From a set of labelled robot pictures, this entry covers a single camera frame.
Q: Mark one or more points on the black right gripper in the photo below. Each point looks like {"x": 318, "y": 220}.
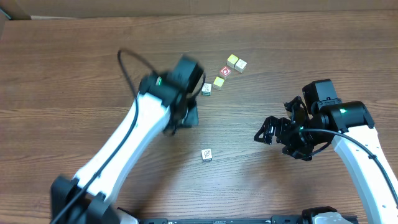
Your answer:
{"x": 283, "y": 131}

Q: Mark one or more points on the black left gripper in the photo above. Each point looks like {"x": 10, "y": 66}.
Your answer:
{"x": 189, "y": 117}

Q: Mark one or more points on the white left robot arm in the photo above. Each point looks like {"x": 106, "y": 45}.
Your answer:
{"x": 159, "y": 104}

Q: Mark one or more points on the red framed symbol block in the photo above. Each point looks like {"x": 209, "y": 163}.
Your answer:
{"x": 225, "y": 72}

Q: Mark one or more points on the red Y leaf block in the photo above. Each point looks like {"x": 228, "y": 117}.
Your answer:
{"x": 206, "y": 155}

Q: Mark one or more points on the plain wood picture block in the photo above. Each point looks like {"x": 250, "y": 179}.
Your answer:
{"x": 240, "y": 65}

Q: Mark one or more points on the yellow top turtle block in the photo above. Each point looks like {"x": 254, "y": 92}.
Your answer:
{"x": 218, "y": 83}

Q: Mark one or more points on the yellow top far block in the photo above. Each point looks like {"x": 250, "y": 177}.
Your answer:
{"x": 232, "y": 60}

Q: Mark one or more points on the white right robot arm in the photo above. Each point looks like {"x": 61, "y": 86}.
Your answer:
{"x": 350, "y": 130}

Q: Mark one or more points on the green letter wood block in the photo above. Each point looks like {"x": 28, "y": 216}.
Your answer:
{"x": 206, "y": 89}

